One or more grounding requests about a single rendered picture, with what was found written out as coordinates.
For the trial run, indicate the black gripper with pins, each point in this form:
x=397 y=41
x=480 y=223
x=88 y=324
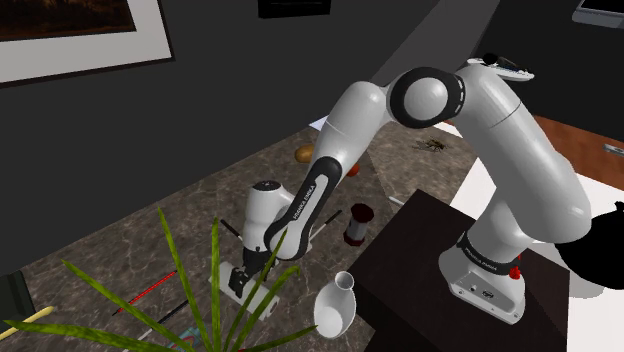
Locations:
x=253 y=261

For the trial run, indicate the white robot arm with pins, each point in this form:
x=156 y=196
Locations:
x=516 y=161

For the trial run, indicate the black and white pen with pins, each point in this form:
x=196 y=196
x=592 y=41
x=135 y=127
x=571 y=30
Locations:
x=327 y=223
x=170 y=314
x=229 y=228

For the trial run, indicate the long white box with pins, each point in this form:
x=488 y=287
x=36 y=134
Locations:
x=265 y=300

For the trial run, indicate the green leafy plant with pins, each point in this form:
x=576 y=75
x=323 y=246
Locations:
x=215 y=292

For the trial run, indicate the white vase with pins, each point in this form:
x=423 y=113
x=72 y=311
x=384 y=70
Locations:
x=336 y=304

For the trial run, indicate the blue and red book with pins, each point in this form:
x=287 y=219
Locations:
x=187 y=339

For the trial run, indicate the dark red jar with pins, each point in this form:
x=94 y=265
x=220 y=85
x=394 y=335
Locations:
x=358 y=226

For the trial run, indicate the red pen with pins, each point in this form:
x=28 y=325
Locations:
x=146 y=291

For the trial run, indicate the brown potato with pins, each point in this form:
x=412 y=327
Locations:
x=304 y=153

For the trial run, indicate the small orange fruit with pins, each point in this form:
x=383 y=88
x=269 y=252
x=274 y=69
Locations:
x=354 y=169

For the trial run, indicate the dark robot stand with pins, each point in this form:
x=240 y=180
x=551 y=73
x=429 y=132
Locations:
x=404 y=273

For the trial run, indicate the white paper sheet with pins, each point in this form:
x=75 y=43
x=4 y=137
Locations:
x=319 y=123

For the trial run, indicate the small white stick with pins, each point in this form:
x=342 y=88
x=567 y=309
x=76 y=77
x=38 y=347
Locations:
x=396 y=200

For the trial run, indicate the dark insect figure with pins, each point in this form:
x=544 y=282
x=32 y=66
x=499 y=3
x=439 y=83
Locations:
x=431 y=144

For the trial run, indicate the yellow stick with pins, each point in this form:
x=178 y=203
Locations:
x=27 y=319

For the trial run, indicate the dark box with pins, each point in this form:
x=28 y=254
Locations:
x=14 y=297

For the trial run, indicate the black round pot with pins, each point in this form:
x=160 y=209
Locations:
x=597 y=263

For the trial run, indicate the grey appliance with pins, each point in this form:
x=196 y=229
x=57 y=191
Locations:
x=599 y=14

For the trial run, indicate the framed wall picture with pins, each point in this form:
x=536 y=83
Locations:
x=73 y=48

